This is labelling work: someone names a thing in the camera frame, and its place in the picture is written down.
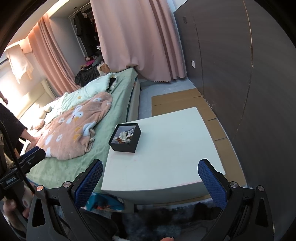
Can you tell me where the dark wooden wardrobe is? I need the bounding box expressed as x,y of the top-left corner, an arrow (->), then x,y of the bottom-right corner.
174,1 -> 295,240

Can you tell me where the person left hand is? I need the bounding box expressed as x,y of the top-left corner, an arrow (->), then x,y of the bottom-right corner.
3,186 -> 34,232

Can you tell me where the pink floral blanket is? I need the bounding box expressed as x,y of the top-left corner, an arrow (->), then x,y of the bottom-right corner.
37,92 -> 113,160

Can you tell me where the black jewelry box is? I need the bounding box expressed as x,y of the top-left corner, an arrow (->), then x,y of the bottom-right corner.
108,123 -> 142,153

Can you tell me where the flat brown cardboard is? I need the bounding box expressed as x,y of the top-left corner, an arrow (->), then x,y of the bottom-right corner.
151,87 -> 248,207

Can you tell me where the light green pillow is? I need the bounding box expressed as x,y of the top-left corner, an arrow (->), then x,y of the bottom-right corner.
44,73 -> 116,124

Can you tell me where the pink window curtain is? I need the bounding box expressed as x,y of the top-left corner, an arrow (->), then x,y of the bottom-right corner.
28,15 -> 79,95

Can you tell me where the cream cloth pouch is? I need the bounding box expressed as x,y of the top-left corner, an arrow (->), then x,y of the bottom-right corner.
119,132 -> 132,143

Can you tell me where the silver ball chain charm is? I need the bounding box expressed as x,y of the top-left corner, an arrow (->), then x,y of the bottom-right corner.
126,128 -> 135,138

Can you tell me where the green bed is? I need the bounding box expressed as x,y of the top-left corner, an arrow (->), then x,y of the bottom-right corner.
27,68 -> 140,188

